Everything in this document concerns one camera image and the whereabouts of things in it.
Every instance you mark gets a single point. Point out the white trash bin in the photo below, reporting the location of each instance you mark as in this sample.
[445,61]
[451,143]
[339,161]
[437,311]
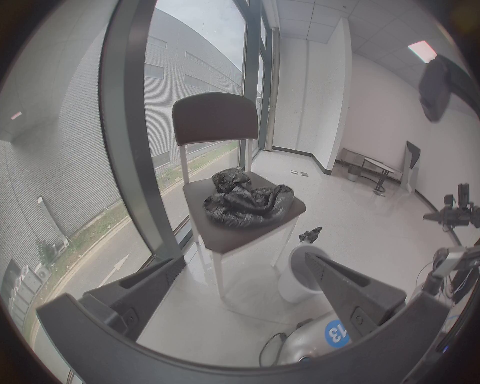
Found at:
[296,277]

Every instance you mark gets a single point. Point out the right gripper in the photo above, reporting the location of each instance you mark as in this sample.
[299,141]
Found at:
[457,217]

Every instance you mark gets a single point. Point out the grey and white chair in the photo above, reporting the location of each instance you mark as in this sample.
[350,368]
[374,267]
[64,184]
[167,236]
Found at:
[215,120]

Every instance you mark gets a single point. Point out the ceiling light panel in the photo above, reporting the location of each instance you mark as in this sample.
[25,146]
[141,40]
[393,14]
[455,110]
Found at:
[423,51]

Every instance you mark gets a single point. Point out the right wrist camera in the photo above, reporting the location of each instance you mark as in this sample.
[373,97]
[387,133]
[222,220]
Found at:
[450,201]

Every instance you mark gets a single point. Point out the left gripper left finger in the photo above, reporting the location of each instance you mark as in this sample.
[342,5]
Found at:
[150,292]

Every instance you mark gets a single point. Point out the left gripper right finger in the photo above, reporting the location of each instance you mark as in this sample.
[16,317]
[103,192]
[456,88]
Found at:
[348,300]

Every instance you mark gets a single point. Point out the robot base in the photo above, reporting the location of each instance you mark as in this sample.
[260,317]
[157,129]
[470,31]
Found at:
[311,337]

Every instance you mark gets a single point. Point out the small grey waste basket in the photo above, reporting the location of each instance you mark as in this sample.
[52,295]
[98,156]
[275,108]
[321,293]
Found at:
[353,175]

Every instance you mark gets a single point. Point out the crumpled black plastic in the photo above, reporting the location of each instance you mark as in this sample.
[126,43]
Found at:
[310,234]

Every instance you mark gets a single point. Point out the round white table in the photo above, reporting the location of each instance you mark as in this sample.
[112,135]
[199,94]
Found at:
[378,164]

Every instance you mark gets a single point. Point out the black plastic bag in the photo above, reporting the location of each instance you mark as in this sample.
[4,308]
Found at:
[243,206]

